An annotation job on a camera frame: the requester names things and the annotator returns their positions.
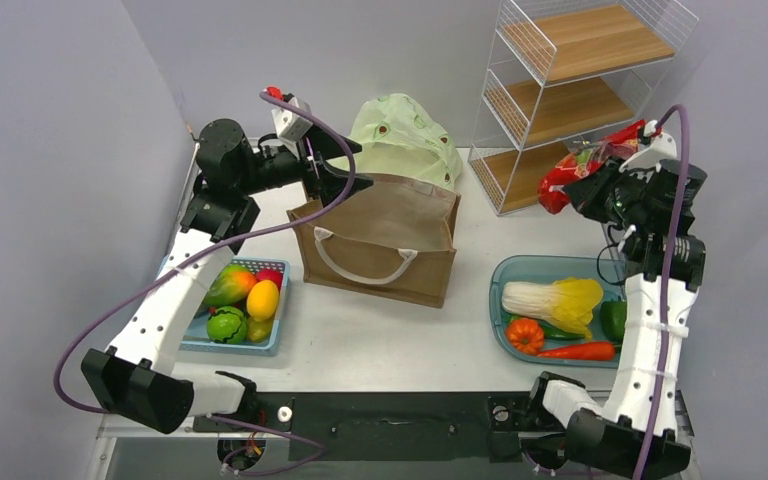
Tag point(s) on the yellow napa cabbage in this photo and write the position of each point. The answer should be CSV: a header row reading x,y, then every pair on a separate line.
x,y
566,304

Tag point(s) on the white wire wooden shelf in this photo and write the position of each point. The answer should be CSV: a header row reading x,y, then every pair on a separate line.
x,y
560,73

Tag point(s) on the yellow lemon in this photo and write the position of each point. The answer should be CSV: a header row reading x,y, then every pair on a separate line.
x,y
263,300

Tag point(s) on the teal plastic tray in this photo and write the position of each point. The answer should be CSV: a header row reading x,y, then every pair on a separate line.
x,y
544,269

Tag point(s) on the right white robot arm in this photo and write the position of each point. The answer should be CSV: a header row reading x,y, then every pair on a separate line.
x,y
634,433

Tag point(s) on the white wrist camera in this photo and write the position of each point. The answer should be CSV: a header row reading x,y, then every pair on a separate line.
x,y
289,126
653,146

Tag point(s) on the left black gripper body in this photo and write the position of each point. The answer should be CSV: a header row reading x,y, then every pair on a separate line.
x,y
283,167

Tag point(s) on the green bell pepper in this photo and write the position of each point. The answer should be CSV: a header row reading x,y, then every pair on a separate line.
x,y
612,316

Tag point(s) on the yellow green pear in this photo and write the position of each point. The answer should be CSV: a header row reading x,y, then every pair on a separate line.
x,y
259,330

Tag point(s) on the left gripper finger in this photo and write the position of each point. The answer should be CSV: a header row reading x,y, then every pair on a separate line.
x,y
332,181
318,144

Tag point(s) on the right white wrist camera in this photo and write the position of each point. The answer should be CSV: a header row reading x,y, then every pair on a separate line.
x,y
653,146

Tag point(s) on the red snack bag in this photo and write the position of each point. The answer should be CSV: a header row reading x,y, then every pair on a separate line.
x,y
584,161

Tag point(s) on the orange mini pumpkin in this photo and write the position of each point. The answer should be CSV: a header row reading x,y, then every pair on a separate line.
x,y
525,335

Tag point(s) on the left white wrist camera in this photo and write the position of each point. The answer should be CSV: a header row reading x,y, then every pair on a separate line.
x,y
289,126

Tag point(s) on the red green mango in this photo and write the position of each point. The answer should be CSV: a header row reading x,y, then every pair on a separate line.
x,y
233,284

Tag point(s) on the red apple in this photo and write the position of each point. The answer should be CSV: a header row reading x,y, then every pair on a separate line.
x,y
267,274

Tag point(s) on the brown jute tote bag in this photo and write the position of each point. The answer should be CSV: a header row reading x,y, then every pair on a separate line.
x,y
394,239

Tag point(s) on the green plastic grocery bag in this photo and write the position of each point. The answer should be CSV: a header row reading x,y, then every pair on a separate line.
x,y
399,137

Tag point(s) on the small green watermelon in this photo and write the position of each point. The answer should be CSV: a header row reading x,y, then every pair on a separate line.
x,y
227,325

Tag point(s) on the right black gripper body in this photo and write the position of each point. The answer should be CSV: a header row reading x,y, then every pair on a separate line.
x,y
616,197

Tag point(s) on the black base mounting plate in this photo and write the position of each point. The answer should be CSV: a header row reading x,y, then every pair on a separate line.
x,y
399,426

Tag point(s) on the red chili pepper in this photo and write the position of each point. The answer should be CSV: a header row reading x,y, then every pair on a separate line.
x,y
589,351

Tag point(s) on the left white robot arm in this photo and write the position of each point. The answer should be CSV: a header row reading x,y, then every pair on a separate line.
x,y
133,376

